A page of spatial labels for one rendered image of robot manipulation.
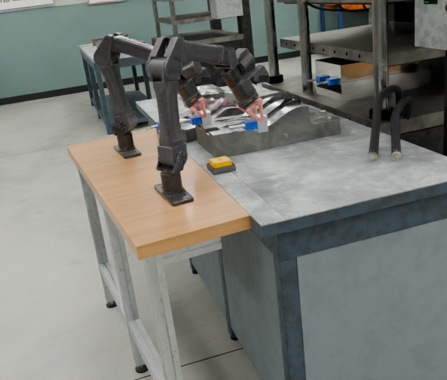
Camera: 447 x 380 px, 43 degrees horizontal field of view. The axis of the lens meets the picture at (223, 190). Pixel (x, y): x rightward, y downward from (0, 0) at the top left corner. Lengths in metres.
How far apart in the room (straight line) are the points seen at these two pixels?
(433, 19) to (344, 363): 1.27
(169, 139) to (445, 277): 0.94
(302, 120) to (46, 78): 7.35
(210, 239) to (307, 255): 0.27
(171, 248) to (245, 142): 0.70
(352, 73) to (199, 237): 1.55
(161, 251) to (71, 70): 7.85
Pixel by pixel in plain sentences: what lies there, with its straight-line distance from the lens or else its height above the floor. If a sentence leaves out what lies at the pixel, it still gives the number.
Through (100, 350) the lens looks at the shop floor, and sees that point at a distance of 2.56.
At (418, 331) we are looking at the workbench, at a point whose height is 0.31.
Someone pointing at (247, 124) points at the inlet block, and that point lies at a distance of 1.93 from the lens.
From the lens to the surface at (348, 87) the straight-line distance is 2.84.
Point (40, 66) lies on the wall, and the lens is 9.22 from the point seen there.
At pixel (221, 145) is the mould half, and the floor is 0.85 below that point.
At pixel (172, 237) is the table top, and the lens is 1.49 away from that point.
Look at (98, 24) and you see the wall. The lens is 9.23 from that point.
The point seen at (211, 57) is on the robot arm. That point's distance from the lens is 1.81.
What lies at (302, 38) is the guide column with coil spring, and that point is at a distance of 3.07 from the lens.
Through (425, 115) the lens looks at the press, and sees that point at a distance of 2.52.
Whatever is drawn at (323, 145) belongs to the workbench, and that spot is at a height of 0.80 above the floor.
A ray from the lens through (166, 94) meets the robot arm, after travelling 1.68.
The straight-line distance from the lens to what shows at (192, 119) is 2.18.
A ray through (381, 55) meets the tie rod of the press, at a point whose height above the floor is 1.05.
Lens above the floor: 1.41
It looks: 20 degrees down
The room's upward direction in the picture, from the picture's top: 7 degrees counter-clockwise
